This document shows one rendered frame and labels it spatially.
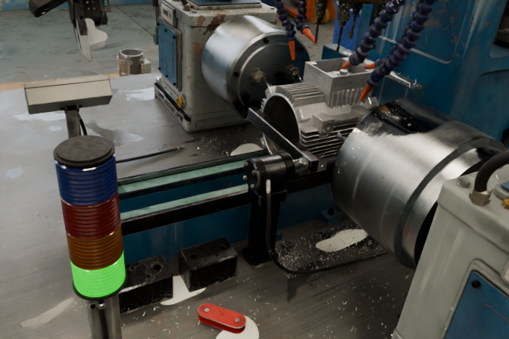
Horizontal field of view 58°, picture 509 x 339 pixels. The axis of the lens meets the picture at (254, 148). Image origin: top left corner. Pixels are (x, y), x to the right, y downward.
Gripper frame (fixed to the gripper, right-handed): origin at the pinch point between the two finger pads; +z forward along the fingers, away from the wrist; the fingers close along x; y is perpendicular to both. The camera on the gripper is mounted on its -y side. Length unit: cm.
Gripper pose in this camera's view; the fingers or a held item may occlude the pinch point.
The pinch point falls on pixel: (85, 55)
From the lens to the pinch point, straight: 111.9
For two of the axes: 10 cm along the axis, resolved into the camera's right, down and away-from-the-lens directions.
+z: 2.4, 9.7, -1.0
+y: 8.8, -1.7, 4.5
